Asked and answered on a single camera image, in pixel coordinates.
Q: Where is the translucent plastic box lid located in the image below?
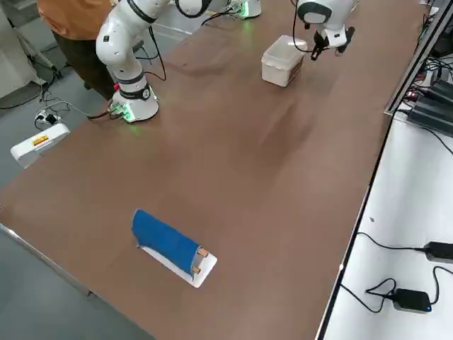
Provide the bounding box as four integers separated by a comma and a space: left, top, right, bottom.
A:
261, 34, 309, 70

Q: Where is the white control box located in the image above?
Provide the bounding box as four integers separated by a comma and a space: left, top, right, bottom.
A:
10, 123, 70, 169

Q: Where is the large black power brick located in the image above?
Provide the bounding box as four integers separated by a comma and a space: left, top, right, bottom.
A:
426, 79, 453, 103
406, 95, 453, 137

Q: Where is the black power adapter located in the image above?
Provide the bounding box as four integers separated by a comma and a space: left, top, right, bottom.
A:
392, 288, 433, 315
423, 242, 453, 264

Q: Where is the blue cloth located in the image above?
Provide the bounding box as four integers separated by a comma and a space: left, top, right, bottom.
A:
131, 208, 202, 276

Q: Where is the white flat holder tray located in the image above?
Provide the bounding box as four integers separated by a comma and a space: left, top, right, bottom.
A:
136, 244, 218, 288

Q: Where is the person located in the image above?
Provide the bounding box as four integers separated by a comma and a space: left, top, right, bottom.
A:
36, 0, 120, 101

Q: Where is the white power strip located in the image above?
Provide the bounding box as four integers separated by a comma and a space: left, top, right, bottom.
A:
34, 108, 62, 125

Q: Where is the grey cabinet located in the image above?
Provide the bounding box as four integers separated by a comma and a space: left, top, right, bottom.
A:
0, 0, 47, 100

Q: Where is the aluminium frame post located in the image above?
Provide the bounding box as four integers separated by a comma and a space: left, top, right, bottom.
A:
384, 0, 453, 115

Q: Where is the black base cable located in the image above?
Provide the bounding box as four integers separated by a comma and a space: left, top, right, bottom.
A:
86, 108, 120, 121
200, 10, 245, 28

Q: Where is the black adapter cable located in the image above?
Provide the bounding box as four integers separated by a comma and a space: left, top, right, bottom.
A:
339, 267, 453, 315
357, 232, 425, 251

